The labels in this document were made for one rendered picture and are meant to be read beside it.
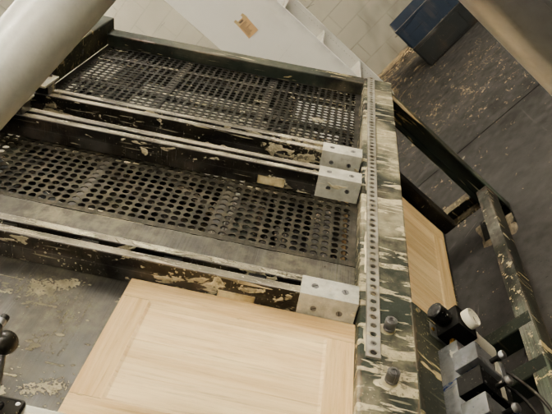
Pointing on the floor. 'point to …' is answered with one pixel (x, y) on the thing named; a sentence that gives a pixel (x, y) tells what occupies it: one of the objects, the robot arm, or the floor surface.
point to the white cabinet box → (272, 33)
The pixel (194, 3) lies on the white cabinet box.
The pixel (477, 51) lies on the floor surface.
